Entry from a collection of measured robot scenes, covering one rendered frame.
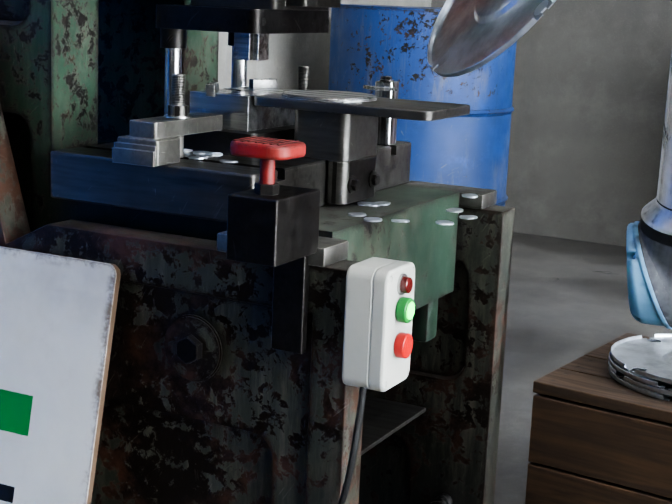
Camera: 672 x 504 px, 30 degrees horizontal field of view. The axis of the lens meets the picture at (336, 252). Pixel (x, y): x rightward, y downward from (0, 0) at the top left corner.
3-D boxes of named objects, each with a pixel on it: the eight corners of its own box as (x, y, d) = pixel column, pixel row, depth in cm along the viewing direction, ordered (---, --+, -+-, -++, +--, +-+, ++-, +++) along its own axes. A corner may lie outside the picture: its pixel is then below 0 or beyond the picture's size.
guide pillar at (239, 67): (248, 116, 180) (251, 17, 177) (240, 117, 178) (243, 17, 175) (235, 115, 181) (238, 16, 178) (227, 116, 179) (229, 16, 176)
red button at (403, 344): (412, 355, 138) (414, 331, 138) (402, 361, 136) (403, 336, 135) (403, 353, 139) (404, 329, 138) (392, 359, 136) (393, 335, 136)
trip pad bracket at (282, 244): (315, 353, 140) (322, 179, 136) (271, 374, 131) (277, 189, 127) (269, 344, 142) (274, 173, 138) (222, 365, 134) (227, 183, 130)
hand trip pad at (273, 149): (308, 212, 133) (311, 140, 131) (280, 220, 128) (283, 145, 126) (252, 205, 136) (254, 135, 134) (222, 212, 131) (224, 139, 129)
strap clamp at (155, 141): (229, 153, 162) (231, 73, 160) (153, 167, 147) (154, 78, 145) (190, 149, 164) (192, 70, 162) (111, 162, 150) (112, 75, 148)
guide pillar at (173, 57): (183, 124, 166) (185, 17, 163) (174, 125, 164) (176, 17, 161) (170, 123, 167) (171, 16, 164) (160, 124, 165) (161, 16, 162)
